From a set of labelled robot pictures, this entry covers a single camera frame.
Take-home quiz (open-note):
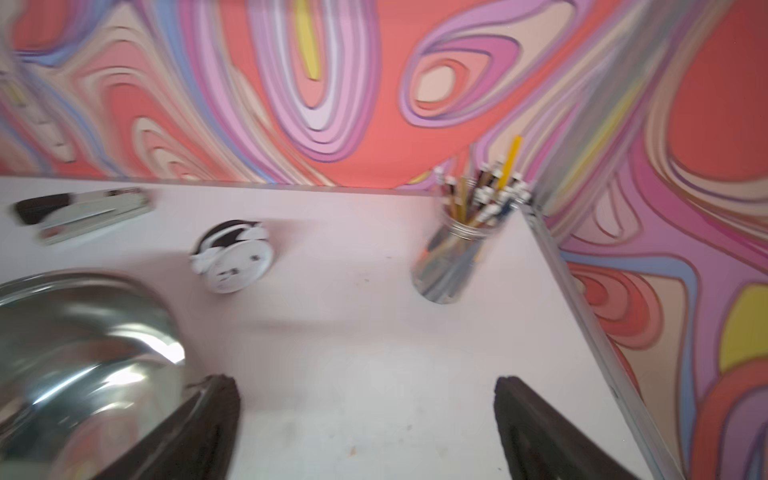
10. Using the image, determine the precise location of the pen cup with pencils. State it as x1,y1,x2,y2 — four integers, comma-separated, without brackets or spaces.
411,135,531,304

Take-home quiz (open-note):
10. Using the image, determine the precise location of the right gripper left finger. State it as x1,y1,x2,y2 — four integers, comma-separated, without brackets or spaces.
96,375,241,479

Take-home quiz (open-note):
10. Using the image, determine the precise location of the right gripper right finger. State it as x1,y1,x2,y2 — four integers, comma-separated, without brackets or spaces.
493,377,635,479

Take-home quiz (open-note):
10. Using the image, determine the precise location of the stainless steel pot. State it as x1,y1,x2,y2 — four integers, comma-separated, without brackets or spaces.
1,270,201,479

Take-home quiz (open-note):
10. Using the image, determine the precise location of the grey black stapler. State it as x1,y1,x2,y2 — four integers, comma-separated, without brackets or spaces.
11,187,153,245

